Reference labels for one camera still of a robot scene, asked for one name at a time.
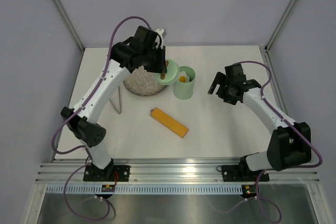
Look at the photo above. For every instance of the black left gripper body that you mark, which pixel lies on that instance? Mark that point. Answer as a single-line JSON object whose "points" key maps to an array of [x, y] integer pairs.
{"points": [[151, 61]]}

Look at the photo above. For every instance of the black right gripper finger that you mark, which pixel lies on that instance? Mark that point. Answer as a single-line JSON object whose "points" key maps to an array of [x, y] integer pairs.
{"points": [[227, 98], [218, 80]]}

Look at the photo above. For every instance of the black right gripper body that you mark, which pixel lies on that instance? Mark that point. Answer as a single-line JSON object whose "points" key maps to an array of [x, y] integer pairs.
{"points": [[226, 87]]}

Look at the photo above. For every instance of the green round lid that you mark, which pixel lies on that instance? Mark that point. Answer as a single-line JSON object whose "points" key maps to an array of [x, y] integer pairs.
{"points": [[171, 75]]}

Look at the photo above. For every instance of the toy fried egg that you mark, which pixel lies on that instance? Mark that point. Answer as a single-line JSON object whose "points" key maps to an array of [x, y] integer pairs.
{"points": [[183, 77]]}

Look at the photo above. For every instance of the green cylindrical lunch container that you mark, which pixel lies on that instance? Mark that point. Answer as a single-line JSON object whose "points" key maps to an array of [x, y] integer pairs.
{"points": [[184, 91]]}

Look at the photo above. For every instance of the metal food tongs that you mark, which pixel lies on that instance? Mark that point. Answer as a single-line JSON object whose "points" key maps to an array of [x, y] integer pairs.
{"points": [[116, 101]]}

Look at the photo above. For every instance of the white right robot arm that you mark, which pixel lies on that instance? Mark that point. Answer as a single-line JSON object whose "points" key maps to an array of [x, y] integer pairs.
{"points": [[290, 141]]}

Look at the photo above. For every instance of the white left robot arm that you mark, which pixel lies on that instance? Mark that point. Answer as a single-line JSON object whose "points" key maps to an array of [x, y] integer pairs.
{"points": [[82, 118]]}

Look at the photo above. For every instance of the yellow rectangular box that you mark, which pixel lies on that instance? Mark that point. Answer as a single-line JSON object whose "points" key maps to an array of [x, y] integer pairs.
{"points": [[170, 123]]}

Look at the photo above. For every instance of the glittery round plate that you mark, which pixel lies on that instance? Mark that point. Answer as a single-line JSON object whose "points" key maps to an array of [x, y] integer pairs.
{"points": [[143, 83]]}

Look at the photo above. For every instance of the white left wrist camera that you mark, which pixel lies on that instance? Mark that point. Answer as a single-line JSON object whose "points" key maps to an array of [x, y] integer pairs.
{"points": [[161, 33]]}

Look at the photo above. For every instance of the aluminium right frame rail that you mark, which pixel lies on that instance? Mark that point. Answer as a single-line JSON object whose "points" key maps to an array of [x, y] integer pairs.
{"points": [[266, 59]]}

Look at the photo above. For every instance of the aluminium corner frame post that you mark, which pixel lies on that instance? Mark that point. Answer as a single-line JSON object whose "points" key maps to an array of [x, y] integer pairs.
{"points": [[280, 24]]}

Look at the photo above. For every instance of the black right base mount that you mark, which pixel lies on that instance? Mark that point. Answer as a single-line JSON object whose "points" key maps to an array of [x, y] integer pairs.
{"points": [[232, 173]]}

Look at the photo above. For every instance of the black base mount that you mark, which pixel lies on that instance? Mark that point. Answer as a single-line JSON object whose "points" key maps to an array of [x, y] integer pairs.
{"points": [[232, 173], [121, 173]]}

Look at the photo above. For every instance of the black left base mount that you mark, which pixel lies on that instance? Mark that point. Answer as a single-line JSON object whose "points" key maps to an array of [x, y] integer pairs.
{"points": [[121, 173]]}

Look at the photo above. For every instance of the aluminium left frame post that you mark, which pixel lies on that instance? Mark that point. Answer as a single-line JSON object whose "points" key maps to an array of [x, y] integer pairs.
{"points": [[68, 23]]}

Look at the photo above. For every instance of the aluminium front rail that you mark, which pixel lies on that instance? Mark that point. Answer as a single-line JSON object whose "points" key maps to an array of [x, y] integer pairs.
{"points": [[171, 171]]}

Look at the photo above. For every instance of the white slotted cable duct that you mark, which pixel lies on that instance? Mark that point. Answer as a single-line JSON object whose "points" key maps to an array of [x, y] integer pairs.
{"points": [[100, 189]]}

